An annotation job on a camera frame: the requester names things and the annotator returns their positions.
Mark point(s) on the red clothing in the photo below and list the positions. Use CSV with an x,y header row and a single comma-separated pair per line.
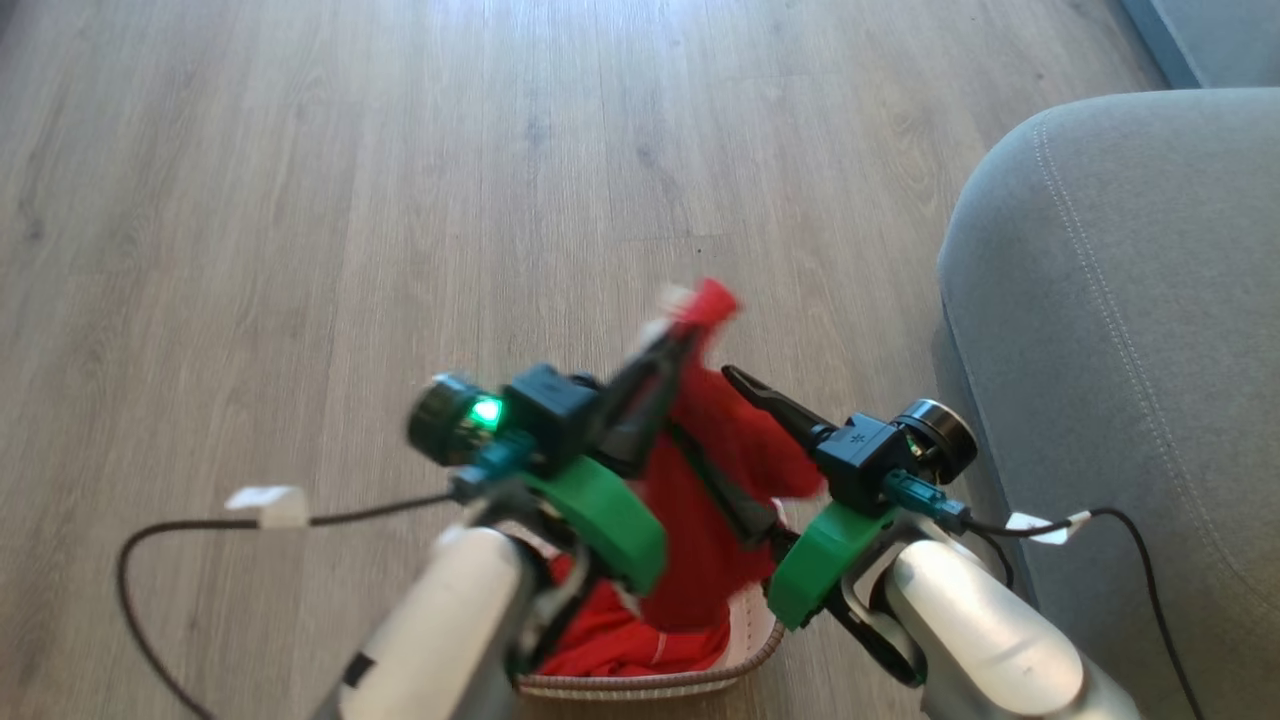
x,y
700,560

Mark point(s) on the white woven laundry basket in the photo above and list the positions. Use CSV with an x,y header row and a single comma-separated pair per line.
x,y
750,640

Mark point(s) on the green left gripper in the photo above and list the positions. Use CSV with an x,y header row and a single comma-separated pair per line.
x,y
605,520

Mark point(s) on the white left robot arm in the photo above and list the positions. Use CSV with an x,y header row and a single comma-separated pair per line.
x,y
440,630

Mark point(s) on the grey fabric sofa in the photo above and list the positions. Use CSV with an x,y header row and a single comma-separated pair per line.
x,y
1130,350

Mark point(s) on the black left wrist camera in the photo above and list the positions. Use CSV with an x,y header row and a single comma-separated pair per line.
x,y
520,415

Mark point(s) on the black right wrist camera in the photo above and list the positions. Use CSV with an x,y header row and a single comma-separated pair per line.
x,y
880,455

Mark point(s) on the grey-blue furniture edge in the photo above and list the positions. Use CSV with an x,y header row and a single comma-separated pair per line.
x,y
1215,35

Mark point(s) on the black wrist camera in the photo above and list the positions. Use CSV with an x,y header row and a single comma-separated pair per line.
x,y
880,455
520,415

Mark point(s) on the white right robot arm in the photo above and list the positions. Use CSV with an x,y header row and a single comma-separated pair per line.
x,y
985,640

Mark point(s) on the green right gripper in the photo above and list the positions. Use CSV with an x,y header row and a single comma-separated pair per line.
x,y
820,565

